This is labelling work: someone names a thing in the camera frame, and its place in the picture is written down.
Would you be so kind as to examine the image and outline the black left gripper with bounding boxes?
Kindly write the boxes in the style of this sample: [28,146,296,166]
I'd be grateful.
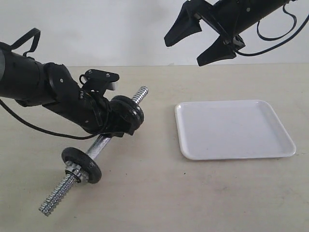
[79,93,135,137]

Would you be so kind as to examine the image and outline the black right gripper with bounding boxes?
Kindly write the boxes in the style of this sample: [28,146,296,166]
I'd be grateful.
[164,0,253,66]

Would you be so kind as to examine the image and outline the black weight plate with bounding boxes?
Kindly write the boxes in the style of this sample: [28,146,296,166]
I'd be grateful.
[115,95,145,126]
[61,147,102,184]
[110,96,143,131]

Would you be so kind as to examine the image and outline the chrome dumbbell bar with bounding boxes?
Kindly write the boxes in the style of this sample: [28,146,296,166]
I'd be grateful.
[39,86,149,217]

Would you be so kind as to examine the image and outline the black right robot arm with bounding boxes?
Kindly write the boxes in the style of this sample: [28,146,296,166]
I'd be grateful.
[164,0,309,66]

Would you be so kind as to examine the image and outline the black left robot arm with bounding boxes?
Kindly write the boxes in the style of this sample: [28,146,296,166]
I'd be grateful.
[0,28,142,137]

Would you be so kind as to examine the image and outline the chrome star collar nut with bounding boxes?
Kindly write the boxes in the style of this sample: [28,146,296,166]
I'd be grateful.
[65,163,85,183]

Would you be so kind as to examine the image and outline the white plastic tray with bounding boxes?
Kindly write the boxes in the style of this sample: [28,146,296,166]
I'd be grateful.
[174,100,296,160]

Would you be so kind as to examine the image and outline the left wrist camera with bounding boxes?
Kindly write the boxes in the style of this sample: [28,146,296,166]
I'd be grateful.
[79,69,120,95]

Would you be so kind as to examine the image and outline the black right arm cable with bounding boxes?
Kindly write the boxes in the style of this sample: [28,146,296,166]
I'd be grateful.
[235,0,309,57]

